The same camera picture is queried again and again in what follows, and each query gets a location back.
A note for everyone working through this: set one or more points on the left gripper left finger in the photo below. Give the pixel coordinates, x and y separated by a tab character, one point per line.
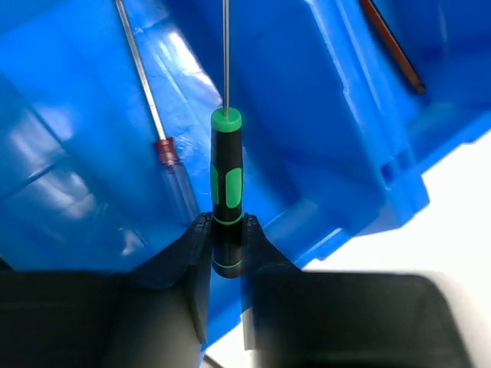
153	316

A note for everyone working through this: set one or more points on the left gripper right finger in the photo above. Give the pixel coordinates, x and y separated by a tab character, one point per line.
298	318

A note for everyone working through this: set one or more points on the black green handled screwdriver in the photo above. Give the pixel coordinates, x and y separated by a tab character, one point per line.
226	172

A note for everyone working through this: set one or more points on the red blue handled screwdriver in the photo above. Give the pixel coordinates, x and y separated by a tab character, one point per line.
173	170

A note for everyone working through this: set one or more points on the blue plastic compartment bin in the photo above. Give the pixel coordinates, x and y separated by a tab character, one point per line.
335	141

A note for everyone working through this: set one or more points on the long brown hex key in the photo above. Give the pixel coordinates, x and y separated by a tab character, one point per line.
376	19

